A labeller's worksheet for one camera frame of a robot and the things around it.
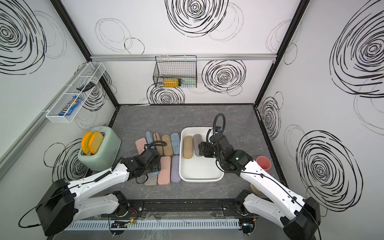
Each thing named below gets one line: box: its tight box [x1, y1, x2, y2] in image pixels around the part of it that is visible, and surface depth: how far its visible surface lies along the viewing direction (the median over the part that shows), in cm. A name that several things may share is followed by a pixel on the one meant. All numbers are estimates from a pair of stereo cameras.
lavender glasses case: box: [170, 155, 181, 183], surface depth 84 cm
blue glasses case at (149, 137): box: [145, 131, 154, 144], surface depth 97 cm
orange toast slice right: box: [88, 131, 104, 155], surface depth 76 cm
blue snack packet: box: [58, 96, 83, 116], surface depth 72 cm
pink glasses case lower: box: [157, 156, 171, 186], surface depth 83 cm
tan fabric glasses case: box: [182, 135, 194, 159], surface depth 95 cm
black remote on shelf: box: [76, 82, 96, 92], surface depth 82 cm
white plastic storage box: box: [179, 127, 224, 183], surface depth 91 cm
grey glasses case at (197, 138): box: [193, 133, 203, 157], surface depth 96 cm
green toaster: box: [78, 126, 121, 171], surface depth 82 cm
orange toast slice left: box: [81, 131, 94, 155], surface depth 75 cm
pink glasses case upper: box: [135, 137, 148, 155], surface depth 98 cm
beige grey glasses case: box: [144, 173, 158, 186], surface depth 81 cm
